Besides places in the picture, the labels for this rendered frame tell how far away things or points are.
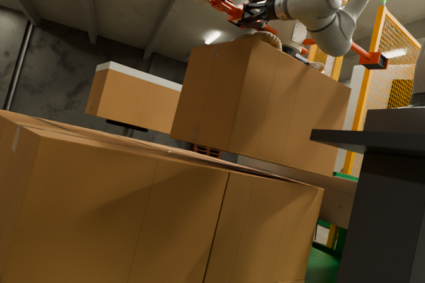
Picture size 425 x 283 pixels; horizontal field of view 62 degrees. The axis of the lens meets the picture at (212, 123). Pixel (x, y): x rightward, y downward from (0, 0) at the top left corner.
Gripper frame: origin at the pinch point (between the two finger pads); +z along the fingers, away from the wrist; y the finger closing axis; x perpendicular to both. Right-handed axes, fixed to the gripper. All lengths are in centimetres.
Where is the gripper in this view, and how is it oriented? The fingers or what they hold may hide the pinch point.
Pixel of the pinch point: (240, 14)
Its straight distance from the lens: 143.0
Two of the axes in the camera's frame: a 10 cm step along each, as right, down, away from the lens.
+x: 7.3, 2.2, 6.4
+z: -6.4, -1.2, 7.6
